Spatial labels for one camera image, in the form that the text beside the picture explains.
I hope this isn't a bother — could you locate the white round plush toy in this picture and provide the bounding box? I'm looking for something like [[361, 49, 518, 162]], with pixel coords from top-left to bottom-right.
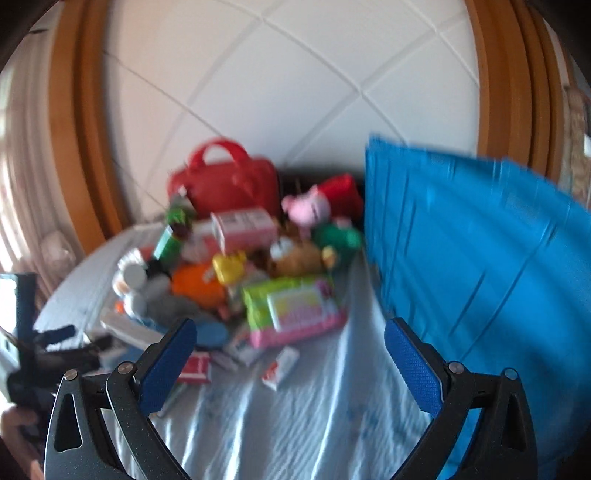
[[113, 249, 148, 296]]

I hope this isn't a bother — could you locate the white covered desktop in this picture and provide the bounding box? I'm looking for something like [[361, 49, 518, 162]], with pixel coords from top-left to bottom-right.
[[34, 226, 467, 480]]

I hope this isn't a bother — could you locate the blue plastic bin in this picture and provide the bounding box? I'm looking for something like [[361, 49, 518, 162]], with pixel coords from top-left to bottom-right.
[[364, 134, 591, 476]]

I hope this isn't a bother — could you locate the white long box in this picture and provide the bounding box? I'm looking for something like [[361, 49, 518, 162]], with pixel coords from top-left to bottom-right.
[[100, 307, 158, 349]]

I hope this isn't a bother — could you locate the white striped tube box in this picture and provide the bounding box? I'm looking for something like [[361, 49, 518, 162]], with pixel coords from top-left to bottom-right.
[[222, 330, 266, 367]]

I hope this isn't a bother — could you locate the brown plush toy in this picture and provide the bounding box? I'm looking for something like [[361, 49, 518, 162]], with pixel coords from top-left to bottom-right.
[[268, 240, 326, 278]]

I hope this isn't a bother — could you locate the red plastic carry case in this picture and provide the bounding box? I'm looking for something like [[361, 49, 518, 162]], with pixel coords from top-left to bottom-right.
[[167, 138, 280, 222]]

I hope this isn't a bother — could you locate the grey plush toy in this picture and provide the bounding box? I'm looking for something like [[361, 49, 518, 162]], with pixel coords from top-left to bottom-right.
[[131, 274, 195, 324]]

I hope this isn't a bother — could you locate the green pink wet wipes pack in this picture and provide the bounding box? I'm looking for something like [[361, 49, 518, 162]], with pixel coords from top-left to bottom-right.
[[241, 274, 348, 349]]

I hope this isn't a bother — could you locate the dark green plush toy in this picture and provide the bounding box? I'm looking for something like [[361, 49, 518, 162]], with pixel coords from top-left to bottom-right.
[[311, 222, 363, 271]]

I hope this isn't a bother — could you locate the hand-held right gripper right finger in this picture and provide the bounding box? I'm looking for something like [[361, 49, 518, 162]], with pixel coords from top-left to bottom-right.
[[384, 318, 539, 480]]

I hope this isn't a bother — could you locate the pink white box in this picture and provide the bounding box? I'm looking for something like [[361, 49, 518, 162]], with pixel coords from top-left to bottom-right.
[[210, 208, 278, 254]]

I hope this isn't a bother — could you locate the green box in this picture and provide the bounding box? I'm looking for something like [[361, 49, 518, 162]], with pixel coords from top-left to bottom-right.
[[152, 226, 181, 261]]

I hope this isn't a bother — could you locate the yellow plush toy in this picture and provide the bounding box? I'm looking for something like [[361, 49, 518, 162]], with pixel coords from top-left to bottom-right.
[[211, 251, 249, 286]]

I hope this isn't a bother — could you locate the wooden door frame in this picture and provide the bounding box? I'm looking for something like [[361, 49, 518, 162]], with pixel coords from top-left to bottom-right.
[[464, 0, 573, 199], [48, 0, 134, 254]]

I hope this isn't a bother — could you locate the small pink pig plush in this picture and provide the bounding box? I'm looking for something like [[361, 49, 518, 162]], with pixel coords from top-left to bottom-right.
[[281, 173, 365, 227]]

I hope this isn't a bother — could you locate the orange plush toy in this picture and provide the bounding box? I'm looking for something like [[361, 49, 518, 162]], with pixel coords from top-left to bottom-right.
[[171, 263, 227, 308]]

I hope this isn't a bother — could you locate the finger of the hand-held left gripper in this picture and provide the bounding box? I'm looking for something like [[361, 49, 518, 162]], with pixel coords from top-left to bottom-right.
[[46, 345, 103, 372], [34, 324, 77, 348]]

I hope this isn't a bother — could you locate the person's left hand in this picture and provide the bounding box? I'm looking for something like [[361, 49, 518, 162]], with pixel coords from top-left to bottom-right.
[[0, 407, 41, 441]]

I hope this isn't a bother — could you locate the small white red box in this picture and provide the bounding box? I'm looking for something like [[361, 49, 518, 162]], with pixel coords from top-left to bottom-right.
[[261, 346, 301, 392]]

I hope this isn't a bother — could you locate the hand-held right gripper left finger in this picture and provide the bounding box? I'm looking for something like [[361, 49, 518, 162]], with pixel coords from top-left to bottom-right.
[[44, 318, 197, 480]]

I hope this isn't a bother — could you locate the beige curtain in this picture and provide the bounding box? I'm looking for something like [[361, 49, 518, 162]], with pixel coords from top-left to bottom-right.
[[0, 60, 88, 296]]

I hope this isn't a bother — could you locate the clear plastic bag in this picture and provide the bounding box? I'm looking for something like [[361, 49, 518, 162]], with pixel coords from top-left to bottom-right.
[[39, 231, 77, 273]]

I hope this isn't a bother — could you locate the blue oval case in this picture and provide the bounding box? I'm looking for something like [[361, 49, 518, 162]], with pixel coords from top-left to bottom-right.
[[196, 320, 229, 349]]

